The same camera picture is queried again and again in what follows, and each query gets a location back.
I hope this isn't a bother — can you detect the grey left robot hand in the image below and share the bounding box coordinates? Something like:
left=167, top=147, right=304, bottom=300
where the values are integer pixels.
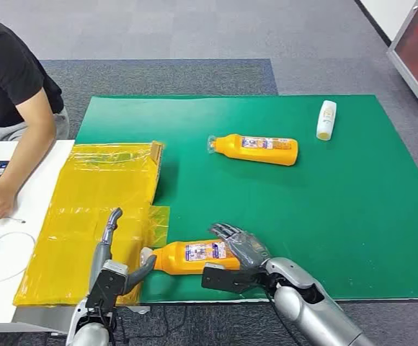
left=89, top=208, right=157, bottom=295

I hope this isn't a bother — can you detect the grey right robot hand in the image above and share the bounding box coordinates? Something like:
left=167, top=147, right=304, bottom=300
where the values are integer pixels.
left=208, top=223, right=272, bottom=273

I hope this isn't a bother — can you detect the orange bottle with label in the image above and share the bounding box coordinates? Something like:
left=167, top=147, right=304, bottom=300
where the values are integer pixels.
left=140, top=239, right=241, bottom=277
left=207, top=133, right=299, bottom=167

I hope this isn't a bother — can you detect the small white bottle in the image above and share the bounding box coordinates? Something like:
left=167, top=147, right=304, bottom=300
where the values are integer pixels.
left=315, top=99, right=337, bottom=142

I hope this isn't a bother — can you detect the yellow plastic sheet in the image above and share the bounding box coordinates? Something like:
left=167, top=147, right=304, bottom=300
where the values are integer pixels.
left=13, top=141, right=171, bottom=307

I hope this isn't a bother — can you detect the white table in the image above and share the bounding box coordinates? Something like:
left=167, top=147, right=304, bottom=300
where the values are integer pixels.
left=0, top=139, right=87, bottom=335

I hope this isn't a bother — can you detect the green mat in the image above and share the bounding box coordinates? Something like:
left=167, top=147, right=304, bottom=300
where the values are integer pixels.
left=75, top=94, right=418, bottom=305

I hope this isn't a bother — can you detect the person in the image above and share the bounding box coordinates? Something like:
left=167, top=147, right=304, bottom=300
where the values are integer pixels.
left=0, top=12, right=70, bottom=224

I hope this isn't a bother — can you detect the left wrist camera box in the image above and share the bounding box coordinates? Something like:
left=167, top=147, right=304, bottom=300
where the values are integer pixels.
left=85, top=259, right=129, bottom=311

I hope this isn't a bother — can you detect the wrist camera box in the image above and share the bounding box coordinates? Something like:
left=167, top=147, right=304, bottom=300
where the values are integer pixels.
left=201, top=263, right=267, bottom=293
left=85, top=259, right=129, bottom=311

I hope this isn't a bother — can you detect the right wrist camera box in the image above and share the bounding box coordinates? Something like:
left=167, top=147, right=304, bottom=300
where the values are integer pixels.
left=201, top=263, right=267, bottom=293

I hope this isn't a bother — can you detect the thin white cable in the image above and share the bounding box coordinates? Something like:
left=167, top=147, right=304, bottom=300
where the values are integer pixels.
left=0, top=217, right=36, bottom=288

